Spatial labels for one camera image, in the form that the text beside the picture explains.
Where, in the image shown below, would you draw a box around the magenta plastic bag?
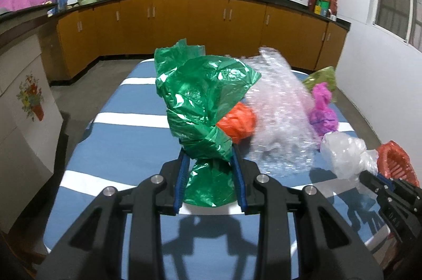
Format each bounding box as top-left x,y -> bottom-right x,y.
308,82 -> 339,137

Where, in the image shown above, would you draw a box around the yellow-green plastic bag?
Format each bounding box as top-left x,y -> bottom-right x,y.
303,66 -> 337,94

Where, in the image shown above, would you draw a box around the white cabinet with flower sticker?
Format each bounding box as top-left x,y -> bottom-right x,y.
0,26 -> 65,234

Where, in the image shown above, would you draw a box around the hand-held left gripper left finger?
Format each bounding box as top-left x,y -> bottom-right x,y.
36,150 -> 192,280

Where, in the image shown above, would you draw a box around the green plastic bag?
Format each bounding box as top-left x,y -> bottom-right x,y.
154,39 -> 262,208

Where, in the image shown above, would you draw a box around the red plastic bag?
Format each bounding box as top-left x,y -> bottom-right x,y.
376,140 -> 420,187

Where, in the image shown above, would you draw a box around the wooden lower kitchen cabinets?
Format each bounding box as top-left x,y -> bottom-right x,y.
40,0 -> 350,83

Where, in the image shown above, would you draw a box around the clear bubble wrap sheet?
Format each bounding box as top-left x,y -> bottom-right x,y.
239,47 -> 322,177

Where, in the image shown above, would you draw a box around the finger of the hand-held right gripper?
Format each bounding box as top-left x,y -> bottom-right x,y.
359,170 -> 396,201

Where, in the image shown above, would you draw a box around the blue white striped mat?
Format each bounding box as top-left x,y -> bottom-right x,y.
43,58 -> 396,280

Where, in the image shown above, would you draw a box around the orange plastic bag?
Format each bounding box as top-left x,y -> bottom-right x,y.
216,102 -> 257,145

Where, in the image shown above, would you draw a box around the clear plastic bag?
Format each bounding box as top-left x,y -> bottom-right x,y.
320,131 -> 380,180

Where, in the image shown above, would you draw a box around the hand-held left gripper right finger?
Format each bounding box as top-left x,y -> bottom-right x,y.
231,145 -> 385,280

